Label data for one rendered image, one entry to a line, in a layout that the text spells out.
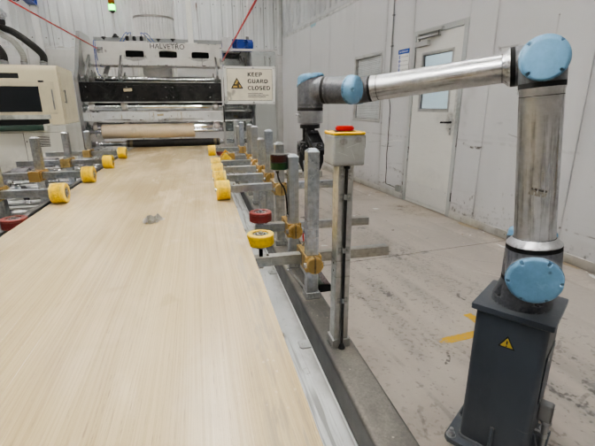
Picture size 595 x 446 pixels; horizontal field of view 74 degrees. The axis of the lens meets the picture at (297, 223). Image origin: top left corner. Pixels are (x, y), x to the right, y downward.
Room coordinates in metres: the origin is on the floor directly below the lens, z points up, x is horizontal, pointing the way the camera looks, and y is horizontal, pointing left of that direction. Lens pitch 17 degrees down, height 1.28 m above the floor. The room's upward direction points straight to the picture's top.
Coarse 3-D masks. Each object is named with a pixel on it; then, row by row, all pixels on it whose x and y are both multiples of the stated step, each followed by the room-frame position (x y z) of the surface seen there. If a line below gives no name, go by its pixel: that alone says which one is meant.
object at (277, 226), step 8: (352, 216) 1.48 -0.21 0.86; (360, 216) 1.48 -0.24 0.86; (256, 224) 1.38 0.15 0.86; (264, 224) 1.38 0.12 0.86; (272, 224) 1.38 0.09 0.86; (280, 224) 1.38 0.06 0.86; (304, 224) 1.41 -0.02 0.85; (320, 224) 1.42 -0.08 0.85; (328, 224) 1.43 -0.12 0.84; (352, 224) 1.45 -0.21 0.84; (360, 224) 1.46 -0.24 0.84
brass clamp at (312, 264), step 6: (300, 246) 1.19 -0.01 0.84; (300, 252) 1.16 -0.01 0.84; (306, 258) 1.10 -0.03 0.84; (312, 258) 1.09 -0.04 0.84; (318, 258) 1.09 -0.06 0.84; (300, 264) 1.16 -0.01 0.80; (306, 264) 1.09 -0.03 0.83; (312, 264) 1.08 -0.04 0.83; (318, 264) 1.09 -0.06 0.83; (324, 264) 1.10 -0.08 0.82; (306, 270) 1.10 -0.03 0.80; (312, 270) 1.08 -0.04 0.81; (318, 270) 1.09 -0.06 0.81
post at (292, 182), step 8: (288, 160) 1.36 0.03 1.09; (296, 160) 1.36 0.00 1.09; (288, 168) 1.36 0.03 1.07; (296, 168) 1.36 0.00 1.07; (296, 176) 1.36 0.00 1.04; (288, 184) 1.36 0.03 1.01; (296, 184) 1.36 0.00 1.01; (288, 192) 1.36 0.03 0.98; (296, 192) 1.36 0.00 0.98; (288, 200) 1.36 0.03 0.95; (296, 200) 1.36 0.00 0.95; (288, 208) 1.37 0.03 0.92; (296, 208) 1.36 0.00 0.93; (288, 216) 1.37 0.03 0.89; (296, 216) 1.36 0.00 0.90; (288, 240) 1.37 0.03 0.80; (296, 240) 1.36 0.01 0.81; (288, 248) 1.37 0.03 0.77; (296, 248) 1.36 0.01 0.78
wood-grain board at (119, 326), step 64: (128, 192) 1.74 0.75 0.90; (192, 192) 1.74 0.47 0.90; (0, 256) 0.97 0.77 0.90; (64, 256) 0.97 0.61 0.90; (128, 256) 0.96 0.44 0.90; (192, 256) 0.96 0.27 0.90; (0, 320) 0.64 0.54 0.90; (64, 320) 0.64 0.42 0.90; (128, 320) 0.64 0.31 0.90; (192, 320) 0.64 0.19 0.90; (256, 320) 0.64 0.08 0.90; (0, 384) 0.47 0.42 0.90; (64, 384) 0.47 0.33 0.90; (128, 384) 0.47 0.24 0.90; (192, 384) 0.47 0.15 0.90; (256, 384) 0.47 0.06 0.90
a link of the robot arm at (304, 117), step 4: (300, 112) 1.42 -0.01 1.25; (304, 112) 1.42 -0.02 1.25; (308, 112) 1.41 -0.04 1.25; (312, 112) 1.41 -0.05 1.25; (316, 112) 1.42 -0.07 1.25; (320, 112) 1.43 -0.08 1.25; (300, 116) 1.42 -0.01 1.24; (304, 116) 1.42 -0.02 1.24; (308, 116) 1.41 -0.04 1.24; (312, 116) 1.41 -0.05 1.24; (316, 116) 1.42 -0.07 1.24; (320, 116) 1.43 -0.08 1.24; (300, 120) 1.42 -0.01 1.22; (304, 120) 1.42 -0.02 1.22; (308, 120) 1.41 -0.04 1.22; (312, 120) 1.41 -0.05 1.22; (316, 120) 1.42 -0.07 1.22; (320, 120) 1.43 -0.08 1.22; (304, 124) 1.43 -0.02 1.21; (308, 124) 1.42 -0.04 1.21; (312, 124) 1.42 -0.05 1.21; (316, 124) 1.43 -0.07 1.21
